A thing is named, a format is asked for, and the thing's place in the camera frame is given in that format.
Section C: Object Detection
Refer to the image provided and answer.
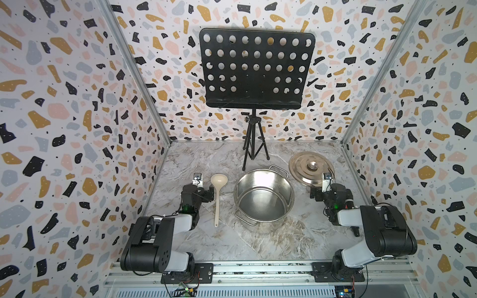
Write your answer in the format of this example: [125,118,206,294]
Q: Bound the stainless steel pot lid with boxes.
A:
[288,151,335,188]

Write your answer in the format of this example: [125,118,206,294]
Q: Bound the black perforated music stand desk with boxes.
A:
[199,28,316,110]

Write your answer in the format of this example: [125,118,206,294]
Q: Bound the black tripod stand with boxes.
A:
[242,109,270,171]

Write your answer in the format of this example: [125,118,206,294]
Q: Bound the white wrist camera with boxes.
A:
[322,172,334,192]
[192,173,203,187]

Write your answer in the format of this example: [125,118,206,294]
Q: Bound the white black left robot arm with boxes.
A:
[120,184,215,276]

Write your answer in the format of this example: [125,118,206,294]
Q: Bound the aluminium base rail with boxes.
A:
[105,259,425,298]

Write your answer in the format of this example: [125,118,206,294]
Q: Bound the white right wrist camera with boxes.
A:
[322,172,334,192]

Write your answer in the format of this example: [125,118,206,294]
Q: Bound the left green circuit board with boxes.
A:
[169,286,198,298]

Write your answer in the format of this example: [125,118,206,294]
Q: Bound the green circuit board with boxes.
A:
[169,286,198,298]
[335,286,355,298]

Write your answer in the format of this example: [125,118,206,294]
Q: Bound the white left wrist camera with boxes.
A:
[192,173,203,187]

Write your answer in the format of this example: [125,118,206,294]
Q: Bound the right green circuit board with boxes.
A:
[335,286,355,298]

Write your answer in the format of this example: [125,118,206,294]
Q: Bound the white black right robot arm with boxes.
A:
[310,183,417,283]

